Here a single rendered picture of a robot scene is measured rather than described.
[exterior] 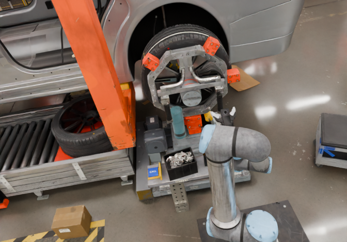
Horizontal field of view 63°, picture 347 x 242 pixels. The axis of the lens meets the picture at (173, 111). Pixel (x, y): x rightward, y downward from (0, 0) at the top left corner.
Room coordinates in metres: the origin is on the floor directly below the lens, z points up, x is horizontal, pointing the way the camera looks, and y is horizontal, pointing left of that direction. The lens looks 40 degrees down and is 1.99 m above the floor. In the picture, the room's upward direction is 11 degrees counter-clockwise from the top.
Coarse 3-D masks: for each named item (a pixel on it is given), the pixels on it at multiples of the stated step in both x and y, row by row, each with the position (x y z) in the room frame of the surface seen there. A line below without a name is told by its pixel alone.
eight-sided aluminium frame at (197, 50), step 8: (184, 48) 1.67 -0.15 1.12; (192, 48) 1.66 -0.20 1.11; (200, 48) 1.63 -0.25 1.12; (168, 56) 1.62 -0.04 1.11; (176, 56) 1.62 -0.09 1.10; (184, 56) 1.62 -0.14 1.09; (208, 56) 1.61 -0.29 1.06; (216, 56) 1.66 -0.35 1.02; (160, 64) 1.62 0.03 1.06; (216, 64) 1.61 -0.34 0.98; (224, 64) 1.61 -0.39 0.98; (152, 72) 1.64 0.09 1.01; (160, 72) 1.62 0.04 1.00; (224, 72) 1.62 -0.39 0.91; (152, 80) 1.62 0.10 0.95; (152, 88) 1.62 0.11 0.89; (224, 88) 1.61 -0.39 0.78; (152, 96) 1.62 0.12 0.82; (216, 96) 1.62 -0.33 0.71; (160, 104) 1.62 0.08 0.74; (208, 104) 1.63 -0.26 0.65; (184, 112) 1.62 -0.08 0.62; (192, 112) 1.62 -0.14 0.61; (200, 112) 1.62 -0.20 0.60
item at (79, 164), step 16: (64, 160) 1.60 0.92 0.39; (80, 160) 1.57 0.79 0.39; (96, 160) 1.56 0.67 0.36; (112, 160) 1.55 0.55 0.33; (128, 160) 1.55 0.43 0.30; (0, 176) 1.57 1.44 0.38; (16, 176) 1.58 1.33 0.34; (32, 176) 1.57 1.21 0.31; (48, 176) 1.57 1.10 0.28; (80, 176) 1.56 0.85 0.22
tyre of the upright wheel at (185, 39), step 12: (180, 24) 1.91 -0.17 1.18; (192, 24) 1.91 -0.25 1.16; (156, 36) 1.89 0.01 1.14; (180, 36) 1.73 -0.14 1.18; (192, 36) 1.71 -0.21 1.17; (204, 36) 1.74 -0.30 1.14; (216, 36) 1.90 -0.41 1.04; (156, 48) 1.72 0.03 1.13; (168, 48) 1.70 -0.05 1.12; (180, 48) 1.70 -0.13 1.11; (228, 60) 1.70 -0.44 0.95; (144, 72) 1.71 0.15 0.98; (144, 84) 1.71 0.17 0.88; (228, 84) 1.69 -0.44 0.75
